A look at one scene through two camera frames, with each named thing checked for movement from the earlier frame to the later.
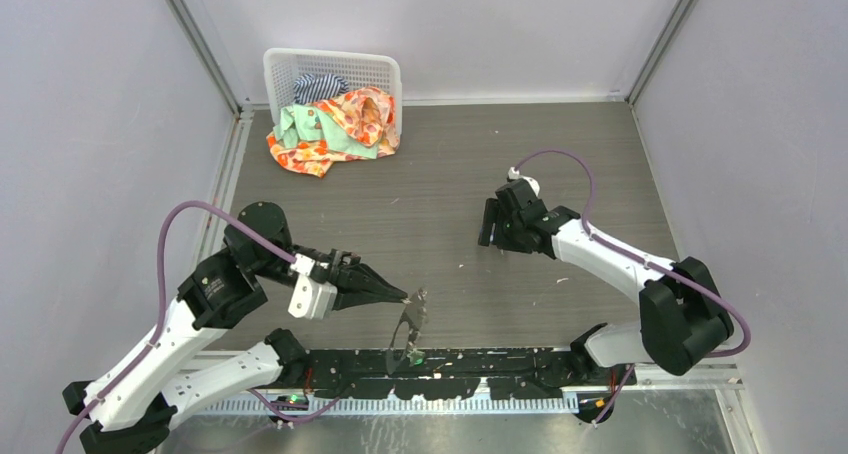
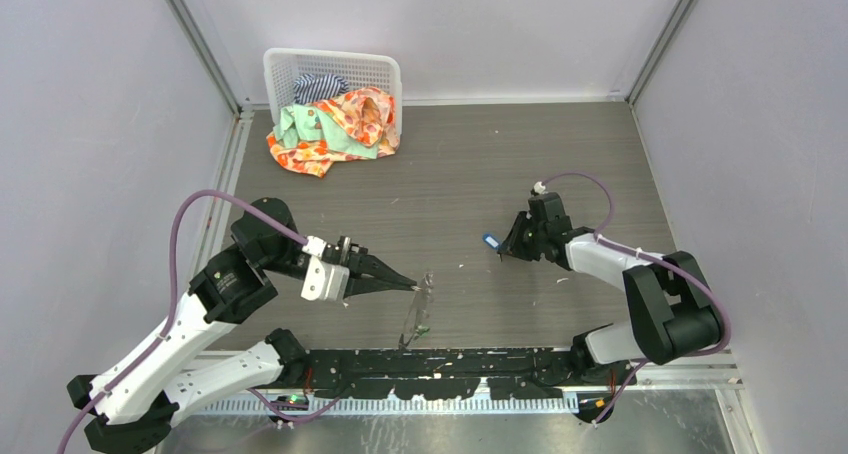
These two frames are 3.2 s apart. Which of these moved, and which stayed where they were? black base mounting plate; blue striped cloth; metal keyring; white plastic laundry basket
Moved: metal keyring
Stayed: black base mounting plate; blue striped cloth; white plastic laundry basket
